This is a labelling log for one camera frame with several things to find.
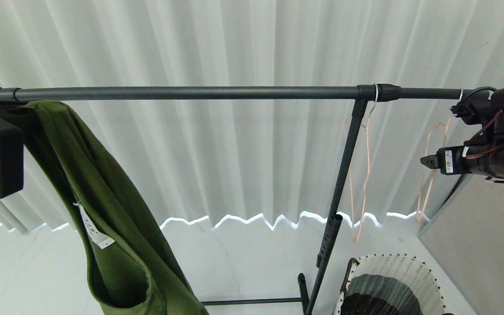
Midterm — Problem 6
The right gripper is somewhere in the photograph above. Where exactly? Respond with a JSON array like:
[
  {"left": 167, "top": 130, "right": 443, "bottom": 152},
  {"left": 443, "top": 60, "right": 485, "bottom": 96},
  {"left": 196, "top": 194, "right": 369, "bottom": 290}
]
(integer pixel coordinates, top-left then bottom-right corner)
[{"left": 420, "top": 139, "right": 504, "bottom": 182}]

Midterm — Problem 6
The pink clothes hanger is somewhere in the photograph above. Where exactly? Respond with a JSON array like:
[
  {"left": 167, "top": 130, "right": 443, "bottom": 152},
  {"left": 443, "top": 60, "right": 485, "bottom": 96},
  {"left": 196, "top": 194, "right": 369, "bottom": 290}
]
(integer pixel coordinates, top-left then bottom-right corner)
[
  {"left": 344, "top": 101, "right": 379, "bottom": 243},
  {"left": 415, "top": 117, "right": 454, "bottom": 224}
]

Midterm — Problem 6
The green printed shirt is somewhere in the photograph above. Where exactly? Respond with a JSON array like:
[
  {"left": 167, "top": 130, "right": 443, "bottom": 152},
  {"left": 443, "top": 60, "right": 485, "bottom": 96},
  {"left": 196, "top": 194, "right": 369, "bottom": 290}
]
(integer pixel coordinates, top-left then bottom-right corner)
[{"left": 0, "top": 100, "right": 209, "bottom": 315}]

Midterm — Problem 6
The white laundry basket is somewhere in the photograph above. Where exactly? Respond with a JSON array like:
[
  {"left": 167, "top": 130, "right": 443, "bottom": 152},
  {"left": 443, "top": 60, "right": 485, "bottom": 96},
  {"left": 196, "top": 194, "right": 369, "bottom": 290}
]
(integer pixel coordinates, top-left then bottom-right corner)
[{"left": 333, "top": 254, "right": 454, "bottom": 315}]

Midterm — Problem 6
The black clothes rack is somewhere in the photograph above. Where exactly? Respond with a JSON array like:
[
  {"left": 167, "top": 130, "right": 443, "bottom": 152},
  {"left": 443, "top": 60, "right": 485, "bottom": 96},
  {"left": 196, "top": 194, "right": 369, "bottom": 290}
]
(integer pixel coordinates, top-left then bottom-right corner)
[{"left": 0, "top": 83, "right": 497, "bottom": 315}]

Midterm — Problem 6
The white curtain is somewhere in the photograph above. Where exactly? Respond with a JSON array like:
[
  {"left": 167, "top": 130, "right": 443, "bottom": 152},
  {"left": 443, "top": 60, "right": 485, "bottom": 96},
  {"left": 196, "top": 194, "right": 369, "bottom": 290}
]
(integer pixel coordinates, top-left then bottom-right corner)
[{"left": 0, "top": 0, "right": 504, "bottom": 232}]

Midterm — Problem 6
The black cable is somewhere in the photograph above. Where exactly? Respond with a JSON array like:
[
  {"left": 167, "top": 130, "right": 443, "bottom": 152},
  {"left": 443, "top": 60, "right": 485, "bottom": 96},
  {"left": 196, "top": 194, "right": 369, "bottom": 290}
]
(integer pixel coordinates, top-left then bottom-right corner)
[{"left": 458, "top": 86, "right": 497, "bottom": 108}]

